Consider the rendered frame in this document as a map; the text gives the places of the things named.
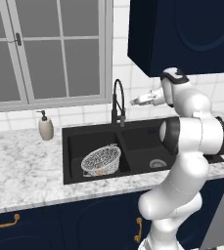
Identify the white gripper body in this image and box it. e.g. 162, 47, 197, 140
129, 93, 157, 106

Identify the black sink faucet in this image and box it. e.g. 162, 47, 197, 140
111, 78, 127, 128

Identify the black double sink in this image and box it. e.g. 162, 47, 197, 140
62, 116, 224, 186

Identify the beige soap dispenser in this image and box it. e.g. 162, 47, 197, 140
35, 109, 55, 142

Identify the grey framed window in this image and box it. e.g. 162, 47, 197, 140
0, 0, 114, 114

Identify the navy cupboard door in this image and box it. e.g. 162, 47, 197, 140
58, 190, 153, 250
177, 177, 224, 250

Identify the dark window latch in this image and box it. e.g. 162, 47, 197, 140
13, 32, 22, 47

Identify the grey dishwasher panel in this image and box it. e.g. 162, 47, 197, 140
199, 176, 224, 250

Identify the navy cupboard drawer front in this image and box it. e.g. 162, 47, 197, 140
0, 205, 63, 250

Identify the white wire colander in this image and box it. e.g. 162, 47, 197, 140
80, 144, 122, 177

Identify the navy wall cupboard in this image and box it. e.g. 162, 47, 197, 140
126, 0, 224, 78

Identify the brass door handle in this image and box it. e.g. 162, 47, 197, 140
133, 217, 143, 244

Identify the brass drawer handle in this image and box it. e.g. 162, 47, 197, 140
0, 213, 21, 229

